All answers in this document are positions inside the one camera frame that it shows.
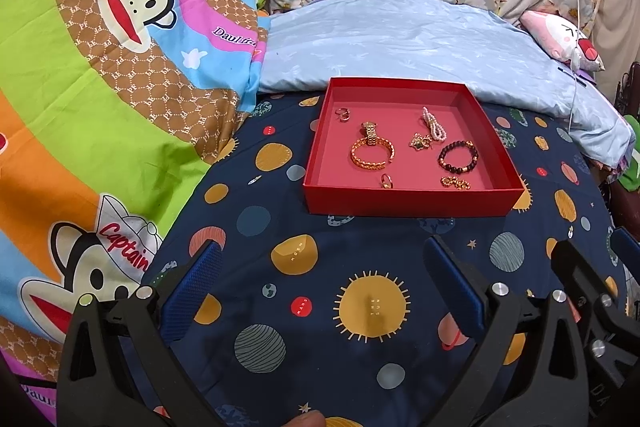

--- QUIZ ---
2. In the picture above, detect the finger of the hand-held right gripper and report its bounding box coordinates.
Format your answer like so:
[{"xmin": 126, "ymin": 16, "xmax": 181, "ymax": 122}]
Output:
[
  {"xmin": 611, "ymin": 227, "xmax": 640, "ymax": 269},
  {"xmin": 551, "ymin": 238, "xmax": 628, "ymax": 324}
]

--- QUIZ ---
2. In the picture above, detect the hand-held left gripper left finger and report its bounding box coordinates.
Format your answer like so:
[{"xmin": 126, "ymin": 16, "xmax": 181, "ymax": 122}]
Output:
[{"xmin": 56, "ymin": 239, "xmax": 226, "ymax": 427}]

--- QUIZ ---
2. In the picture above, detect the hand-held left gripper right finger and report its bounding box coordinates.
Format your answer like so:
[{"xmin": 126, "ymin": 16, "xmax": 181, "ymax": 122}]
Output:
[{"xmin": 422, "ymin": 234, "xmax": 593, "ymax": 427}]

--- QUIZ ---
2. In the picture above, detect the red shallow box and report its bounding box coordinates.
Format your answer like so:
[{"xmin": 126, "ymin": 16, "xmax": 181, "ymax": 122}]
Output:
[{"xmin": 302, "ymin": 77, "xmax": 526, "ymax": 218}]

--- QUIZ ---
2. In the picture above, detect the dark bead bracelet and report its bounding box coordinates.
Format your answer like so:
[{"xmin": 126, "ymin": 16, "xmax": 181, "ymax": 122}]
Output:
[{"xmin": 438, "ymin": 141, "xmax": 478, "ymax": 173}]

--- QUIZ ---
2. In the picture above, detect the gold bangle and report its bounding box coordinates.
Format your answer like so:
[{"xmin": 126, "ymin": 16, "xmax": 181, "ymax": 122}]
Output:
[{"xmin": 350, "ymin": 138, "xmax": 396, "ymax": 168}]

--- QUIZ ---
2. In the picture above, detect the pink pearl bracelet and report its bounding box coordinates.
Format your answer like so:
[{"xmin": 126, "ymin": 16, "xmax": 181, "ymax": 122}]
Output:
[{"xmin": 421, "ymin": 107, "xmax": 447, "ymax": 142}]

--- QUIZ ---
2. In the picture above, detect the gold wrist watch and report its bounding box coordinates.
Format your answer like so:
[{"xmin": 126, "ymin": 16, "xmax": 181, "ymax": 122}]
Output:
[{"xmin": 359, "ymin": 121, "xmax": 382, "ymax": 148}]

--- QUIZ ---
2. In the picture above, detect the person's left hand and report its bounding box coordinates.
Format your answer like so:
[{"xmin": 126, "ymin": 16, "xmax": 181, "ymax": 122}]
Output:
[{"xmin": 282, "ymin": 409, "xmax": 329, "ymax": 427}]

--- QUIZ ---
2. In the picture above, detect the green patterned cloth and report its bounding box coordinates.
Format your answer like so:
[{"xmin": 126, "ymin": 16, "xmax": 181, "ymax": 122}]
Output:
[{"xmin": 617, "ymin": 114, "xmax": 640, "ymax": 194}]

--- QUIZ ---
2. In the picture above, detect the navy planet print bedsheet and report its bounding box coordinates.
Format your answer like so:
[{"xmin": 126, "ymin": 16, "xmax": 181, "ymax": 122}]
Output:
[{"xmin": 140, "ymin": 89, "xmax": 631, "ymax": 427}]

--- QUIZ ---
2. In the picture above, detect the dark wooden furniture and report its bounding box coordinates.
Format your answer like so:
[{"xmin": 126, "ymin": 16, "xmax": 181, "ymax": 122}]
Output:
[{"xmin": 617, "ymin": 62, "xmax": 640, "ymax": 118}]

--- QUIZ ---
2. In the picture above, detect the purple flat object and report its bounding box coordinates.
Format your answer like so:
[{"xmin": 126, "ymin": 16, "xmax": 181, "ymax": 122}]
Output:
[{"xmin": 557, "ymin": 67, "xmax": 596, "ymax": 84}]

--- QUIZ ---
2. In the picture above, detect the colourful monkey print blanket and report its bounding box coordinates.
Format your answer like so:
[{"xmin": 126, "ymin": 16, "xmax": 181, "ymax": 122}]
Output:
[{"xmin": 0, "ymin": 0, "xmax": 273, "ymax": 427}]

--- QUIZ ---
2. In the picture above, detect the pink plush pillow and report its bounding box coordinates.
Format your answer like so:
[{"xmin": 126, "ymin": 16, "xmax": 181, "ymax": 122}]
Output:
[{"xmin": 520, "ymin": 9, "xmax": 606, "ymax": 73}]

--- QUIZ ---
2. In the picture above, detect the light blue quilt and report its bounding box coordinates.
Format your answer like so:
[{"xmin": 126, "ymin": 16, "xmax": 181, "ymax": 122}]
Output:
[{"xmin": 247, "ymin": 0, "xmax": 633, "ymax": 168}]

